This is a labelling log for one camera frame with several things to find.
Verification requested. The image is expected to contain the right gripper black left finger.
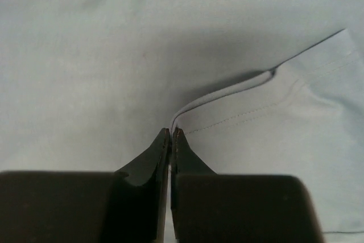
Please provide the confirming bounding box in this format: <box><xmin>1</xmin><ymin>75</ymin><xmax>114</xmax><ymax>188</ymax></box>
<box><xmin>1</xmin><ymin>129</ymin><xmax>169</xmax><ymax>242</ymax></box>

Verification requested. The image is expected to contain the grey-blue t-shirt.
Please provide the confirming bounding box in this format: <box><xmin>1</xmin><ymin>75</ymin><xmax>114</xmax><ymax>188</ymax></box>
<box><xmin>1</xmin><ymin>0</ymin><xmax>363</xmax><ymax>242</ymax></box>

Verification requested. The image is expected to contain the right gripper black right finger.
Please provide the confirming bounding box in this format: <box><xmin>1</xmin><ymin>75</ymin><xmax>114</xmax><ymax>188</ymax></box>
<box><xmin>171</xmin><ymin>129</ymin><xmax>324</xmax><ymax>242</ymax></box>

